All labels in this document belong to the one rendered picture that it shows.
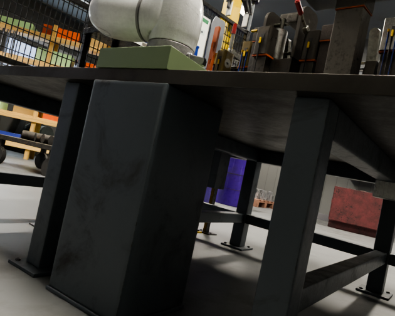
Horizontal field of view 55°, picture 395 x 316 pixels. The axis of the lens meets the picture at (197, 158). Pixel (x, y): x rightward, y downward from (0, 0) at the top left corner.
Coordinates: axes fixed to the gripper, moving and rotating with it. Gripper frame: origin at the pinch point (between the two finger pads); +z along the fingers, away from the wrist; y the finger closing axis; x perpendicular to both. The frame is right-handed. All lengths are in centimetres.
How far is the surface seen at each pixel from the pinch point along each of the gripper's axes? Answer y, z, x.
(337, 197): 433, 76, 110
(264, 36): -19.2, 20.1, -34.4
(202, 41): 31, -5, 54
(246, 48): -9.3, 20.1, -18.2
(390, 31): -8, 18, -79
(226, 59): -4.2, 22.8, -3.0
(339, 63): -23, 34, -70
